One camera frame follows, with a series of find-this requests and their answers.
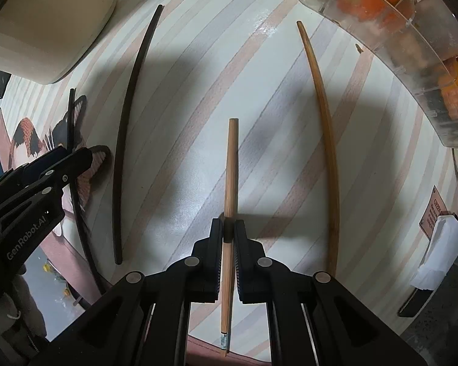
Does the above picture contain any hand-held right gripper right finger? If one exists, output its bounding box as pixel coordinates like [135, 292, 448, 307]
[232, 220, 429, 366]

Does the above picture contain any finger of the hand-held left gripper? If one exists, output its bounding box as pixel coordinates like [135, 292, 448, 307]
[0, 146, 75, 189]
[25, 147, 93, 199]

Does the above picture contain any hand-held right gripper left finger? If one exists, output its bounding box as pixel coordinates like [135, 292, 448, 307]
[27, 218, 225, 366]

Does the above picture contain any black chopstick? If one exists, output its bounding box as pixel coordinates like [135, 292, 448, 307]
[67, 88, 108, 295]
[112, 4, 165, 266]

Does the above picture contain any light chopstick with patterned end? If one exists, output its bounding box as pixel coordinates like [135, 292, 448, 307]
[218, 118, 240, 357]

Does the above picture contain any brown bamboo chopstick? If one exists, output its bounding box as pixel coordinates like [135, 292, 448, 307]
[296, 20, 340, 277]

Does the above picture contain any cream ribbed chopstick holder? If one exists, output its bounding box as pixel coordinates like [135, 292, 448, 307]
[0, 0, 118, 85]

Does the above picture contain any small brown card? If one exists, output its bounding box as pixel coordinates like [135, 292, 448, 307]
[422, 185, 450, 245]

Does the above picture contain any white paper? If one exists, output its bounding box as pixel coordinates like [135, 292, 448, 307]
[409, 214, 458, 291]

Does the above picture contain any clear plastic organizer bin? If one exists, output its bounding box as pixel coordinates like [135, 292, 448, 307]
[297, 0, 458, 149]

